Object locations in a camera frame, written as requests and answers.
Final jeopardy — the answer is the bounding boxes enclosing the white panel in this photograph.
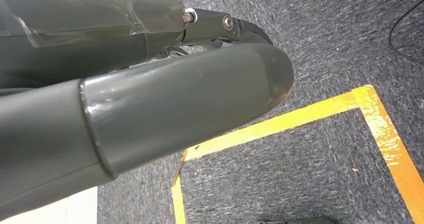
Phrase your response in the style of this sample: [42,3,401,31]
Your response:
[0,186,99,224]

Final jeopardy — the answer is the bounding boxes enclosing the yellow floor tape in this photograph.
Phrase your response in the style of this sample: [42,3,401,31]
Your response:
[170,84,424,224]

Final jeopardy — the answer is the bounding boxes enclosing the dark flat object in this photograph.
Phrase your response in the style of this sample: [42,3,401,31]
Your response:
[258,216,339,224]

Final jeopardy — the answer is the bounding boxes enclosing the thin black cable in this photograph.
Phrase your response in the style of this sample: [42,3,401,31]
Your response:
[388,0,424,64]

